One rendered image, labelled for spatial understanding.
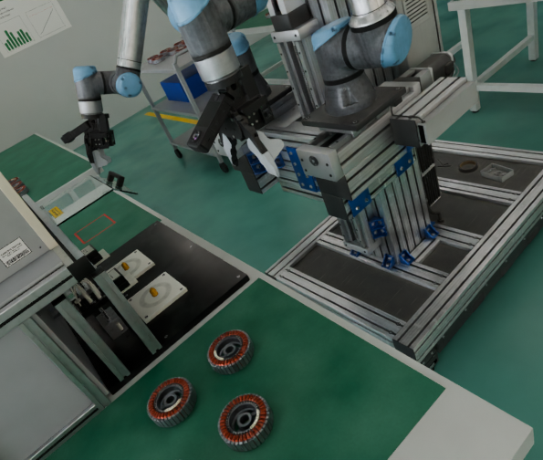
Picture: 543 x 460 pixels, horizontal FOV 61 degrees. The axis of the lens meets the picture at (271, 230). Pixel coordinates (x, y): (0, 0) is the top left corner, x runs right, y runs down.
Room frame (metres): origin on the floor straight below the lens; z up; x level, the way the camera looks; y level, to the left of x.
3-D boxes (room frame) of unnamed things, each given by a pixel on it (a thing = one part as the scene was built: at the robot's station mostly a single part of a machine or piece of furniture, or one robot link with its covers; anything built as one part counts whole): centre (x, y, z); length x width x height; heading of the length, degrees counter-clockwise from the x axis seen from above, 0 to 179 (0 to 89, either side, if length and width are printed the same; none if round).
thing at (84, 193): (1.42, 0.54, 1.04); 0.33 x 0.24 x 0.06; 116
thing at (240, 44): (1.71, -0.14, 1.20); 0.13 x 0.12 x 0.14; 19
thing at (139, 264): (1.37, 0.50, 0.78); 0.15 x 0.15 x 0.01; 26
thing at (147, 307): (1.15, 0.40, 0.78); 0.15 x 0.15 x 0.01; 26
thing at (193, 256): (1.25, 0.47, 0.76); 0.64 x 0.47 x 0.02; 26
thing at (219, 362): (0.81, 0.21, 0.77); 0.11 x 0.11 x 0.04
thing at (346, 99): (1.26, -0.37, 1.09); 0.15 x 0.15 x 0.10
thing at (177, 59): (4.03, 0.06, 0.51); 1.01 x 0.60 x 1.01; 26
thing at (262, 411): (0.61, 0.21, 0.77); 0.11 x 0.11 x 0.04
